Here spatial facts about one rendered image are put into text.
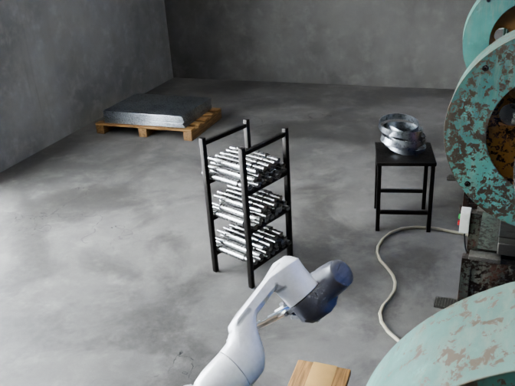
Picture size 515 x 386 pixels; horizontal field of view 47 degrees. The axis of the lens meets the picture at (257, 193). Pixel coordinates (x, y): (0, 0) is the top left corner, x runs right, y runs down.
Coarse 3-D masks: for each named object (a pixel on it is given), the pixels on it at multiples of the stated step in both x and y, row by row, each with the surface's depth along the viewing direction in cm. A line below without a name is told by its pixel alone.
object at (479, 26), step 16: (480, 0) 370; (496, 0) 365; (512, 0) 362; (480, 16) 371; (496, 16) 369; (512, 16) 372; (464, 32) 378; (480, 32) 375; (464, 48) 382; (480, 48) 379; (448, 176) 472; (464, 192) 445
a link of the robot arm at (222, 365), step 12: (216, 360) 139; (228, 360) 137; (204, 372) 138; (216, 372) 136; (228, 372) 136; (240, 372) 136; (204, 384) 135; (216, 384) 134; (228, 384) 135; (240, 384) 136
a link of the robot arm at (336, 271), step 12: (324, 264) 154; (336, 264) 150; (324, 276) 150; (336, 276) 149; (348, 276) 150; (324, 288) 148; (336, 288) 149; (312, 300) 147; (324, 300) 148; (336, 300) 152; (300, 312) 149; (312, 312) 147; (324, 312) 149
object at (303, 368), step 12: (300, 360) 265; (300, 372) 258; (312, 372) 258; (324, 372) 257; (336, 372) 257; (348, 372) 257; (288, 384) 252; (300, 384) 252; (312, 384) 251; (324, 384) 251; (336, 384) 251
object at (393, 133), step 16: (384, 128) 408; (400, 128) 430; (416, 128) 406; (384, 144) 439; (400, 144) 408; (416, 144) 407; (384, 160) 411; (400, 160) 410; (416, 160) 408; (432, 160) 407; (432, 176) 407; (400, 192) 455; (416, 192) 453; (432, 192) 412
